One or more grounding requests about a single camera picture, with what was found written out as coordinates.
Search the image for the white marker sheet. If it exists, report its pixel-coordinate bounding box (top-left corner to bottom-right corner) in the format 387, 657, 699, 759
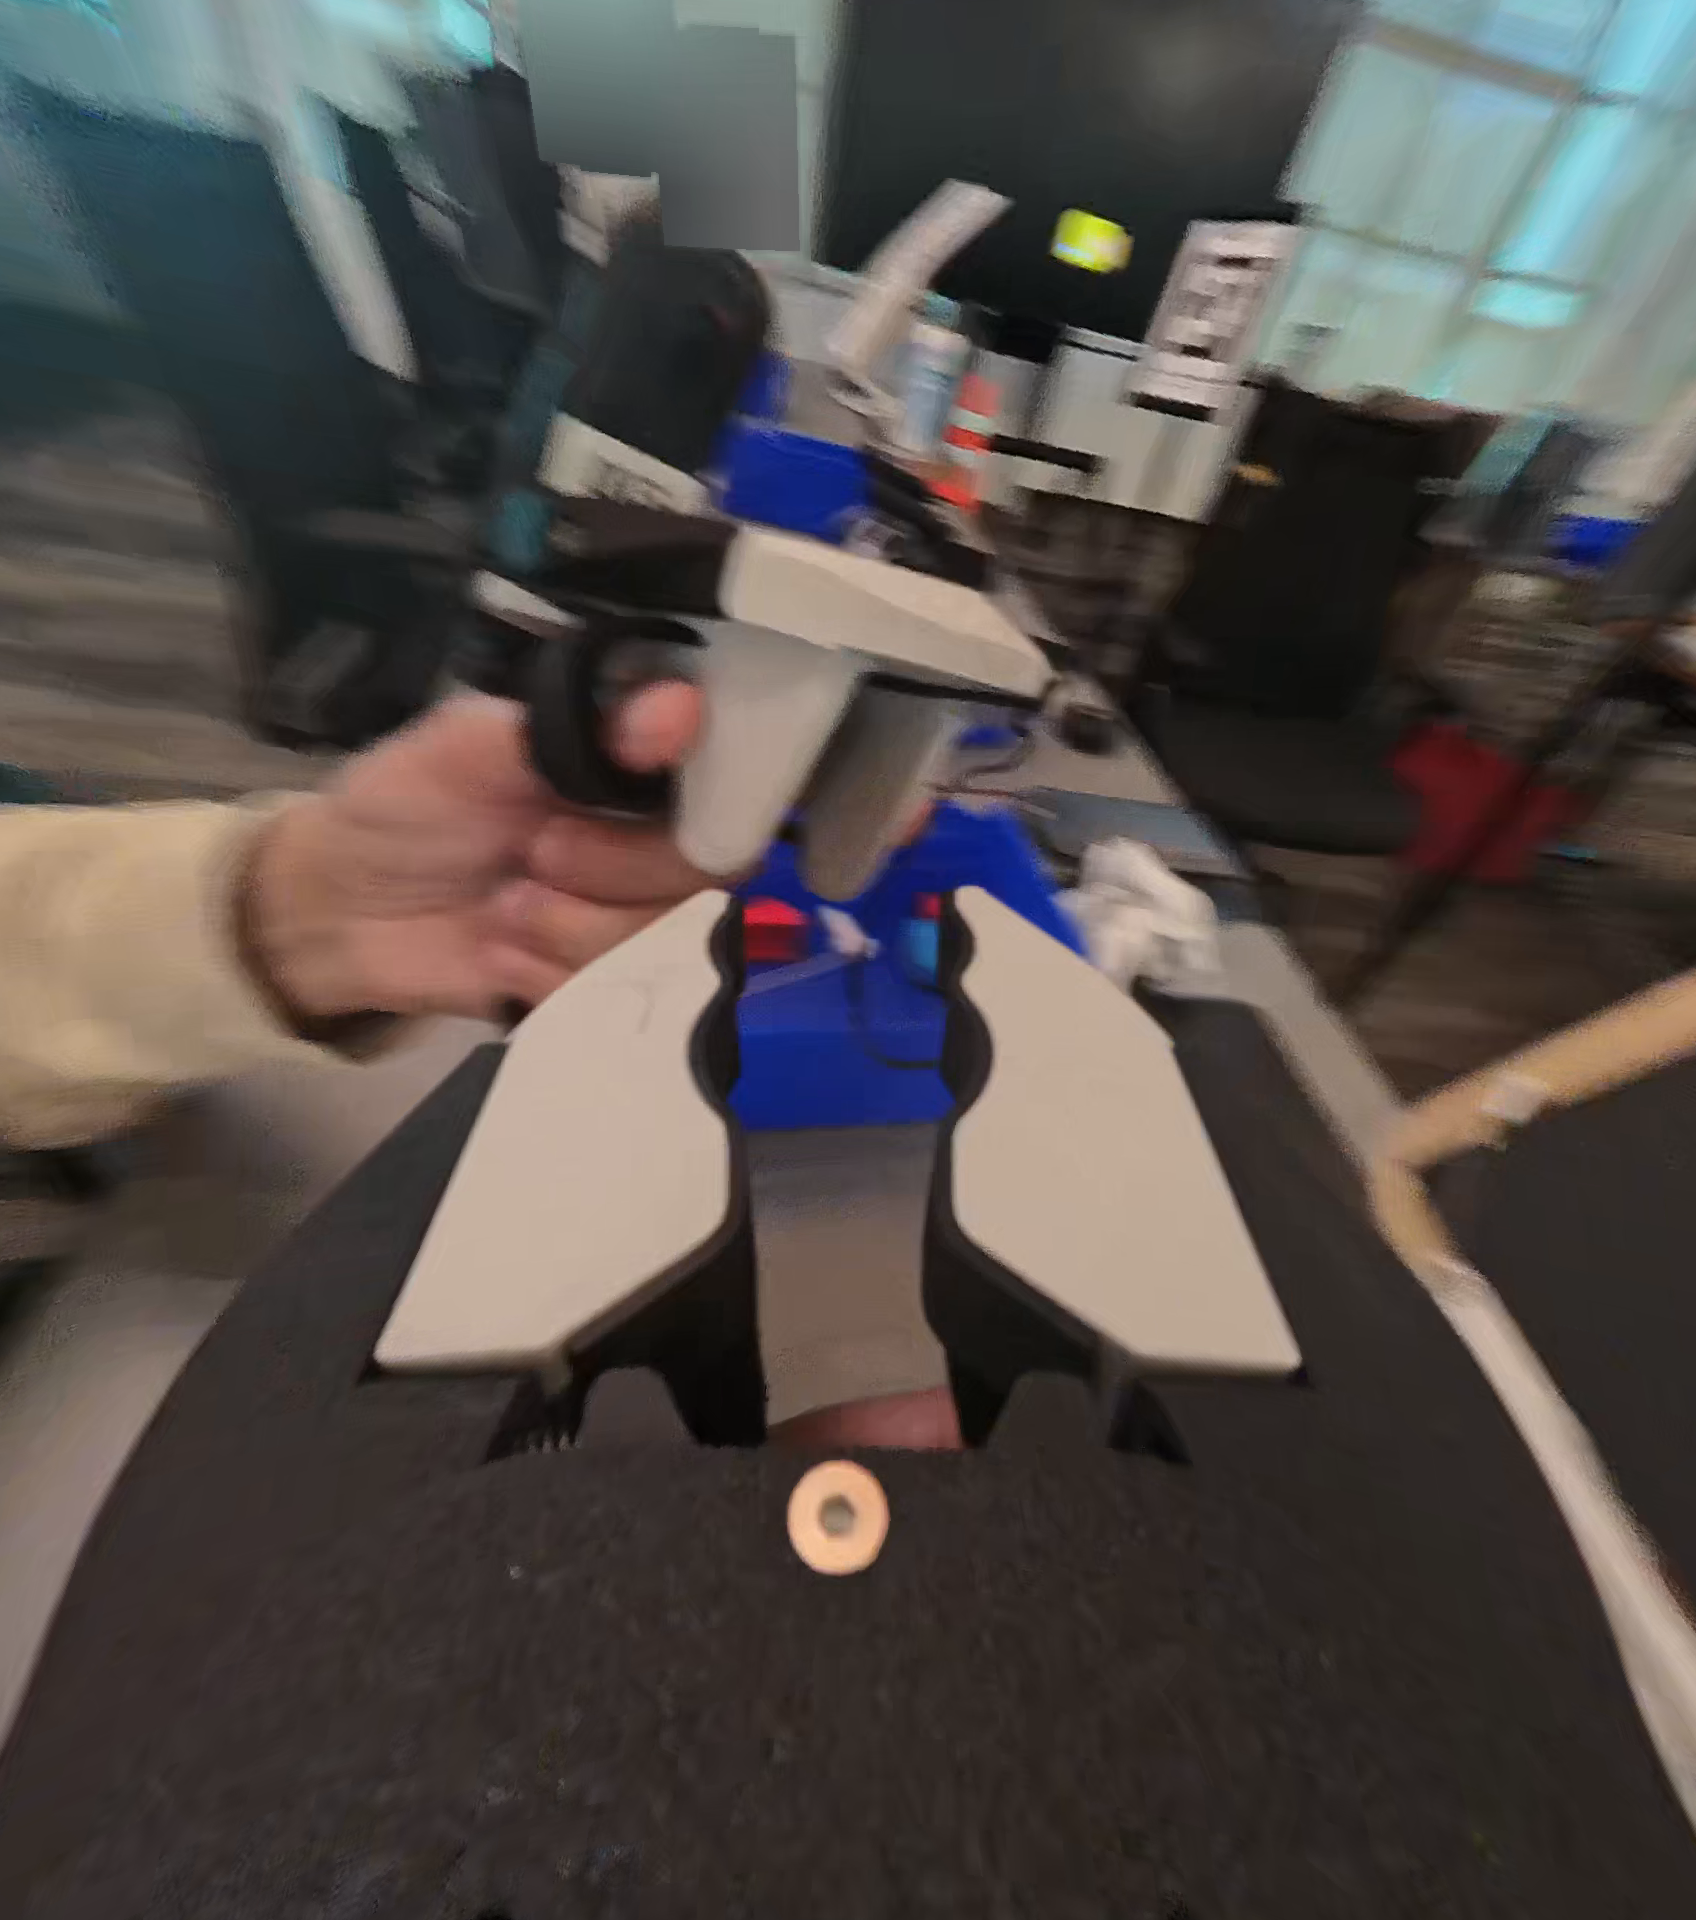
1126, 221, 1305, 420

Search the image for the black tripod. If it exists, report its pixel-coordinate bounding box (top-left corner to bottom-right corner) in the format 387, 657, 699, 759
1333, 338, 1696, 1015

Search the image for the white crumpled cloth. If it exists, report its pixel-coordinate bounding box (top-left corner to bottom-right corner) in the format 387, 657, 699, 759
1074, 835, 1225, 995

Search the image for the orange traffic cone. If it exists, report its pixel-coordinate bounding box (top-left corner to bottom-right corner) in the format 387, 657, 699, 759
940, 376, 1010, 513

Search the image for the black office chair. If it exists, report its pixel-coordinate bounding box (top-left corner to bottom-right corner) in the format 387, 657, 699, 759
1140, 382, 1502, 860

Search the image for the person's left hand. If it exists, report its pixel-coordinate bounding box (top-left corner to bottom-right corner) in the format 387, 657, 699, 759
243, 682, 732, 1054

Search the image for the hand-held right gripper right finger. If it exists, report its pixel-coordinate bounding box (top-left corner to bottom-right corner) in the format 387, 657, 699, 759
920, 886, 1306, 1447

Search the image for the black panel with wooden edge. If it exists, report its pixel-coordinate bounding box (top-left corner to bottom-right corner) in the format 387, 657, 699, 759
1365, 915, 1696, 1801

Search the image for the red bin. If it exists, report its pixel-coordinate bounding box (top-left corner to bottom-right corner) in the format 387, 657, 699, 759
1390, 727, 1590, 886

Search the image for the black monitor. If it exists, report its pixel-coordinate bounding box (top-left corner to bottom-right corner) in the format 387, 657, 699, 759
815, 0, 1368, 362

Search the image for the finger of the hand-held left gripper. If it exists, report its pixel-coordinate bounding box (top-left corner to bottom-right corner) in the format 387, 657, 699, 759
717, 531, 1062, 709

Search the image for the blue plastic bin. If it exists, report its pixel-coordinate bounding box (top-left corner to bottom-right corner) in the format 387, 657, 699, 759
717, 801, 1092, 1130
719, 360, 883, 543

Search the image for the grey desk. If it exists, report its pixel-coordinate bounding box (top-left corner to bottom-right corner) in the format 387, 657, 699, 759
0, 705, 1405, 1920

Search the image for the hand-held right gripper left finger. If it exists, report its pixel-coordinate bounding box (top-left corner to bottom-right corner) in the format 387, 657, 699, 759
372, 886, 772, 1447

